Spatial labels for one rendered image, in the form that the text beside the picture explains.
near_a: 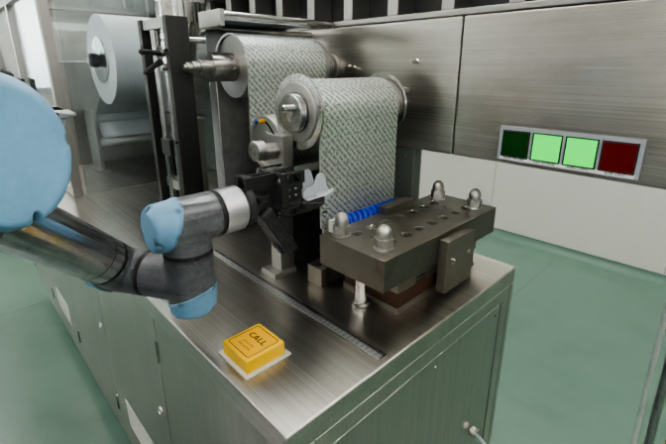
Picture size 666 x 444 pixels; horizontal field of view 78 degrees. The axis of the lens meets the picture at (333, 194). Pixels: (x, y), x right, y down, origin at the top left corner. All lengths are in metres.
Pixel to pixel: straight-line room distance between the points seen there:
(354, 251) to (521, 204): 2.88
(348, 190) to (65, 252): 0.51
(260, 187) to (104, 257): 0.25
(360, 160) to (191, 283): 0.43
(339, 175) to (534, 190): 2.74
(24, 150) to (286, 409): 0.44
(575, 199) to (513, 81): 2.53
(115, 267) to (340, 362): 0.37
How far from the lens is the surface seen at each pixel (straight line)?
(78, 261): 0.67
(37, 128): 0.39
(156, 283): 0.70
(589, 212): 3.41
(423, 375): 0.82
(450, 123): 1.00
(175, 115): 1.00
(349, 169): 0.86
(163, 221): 0.62
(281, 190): 0.71
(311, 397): 0.63
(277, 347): 0.69
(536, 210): 3.52
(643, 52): 0.87
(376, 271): 0.71
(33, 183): 0.39
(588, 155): 0.88
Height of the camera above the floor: 1.34
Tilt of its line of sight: 17 degrees down
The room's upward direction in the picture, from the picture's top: straight up
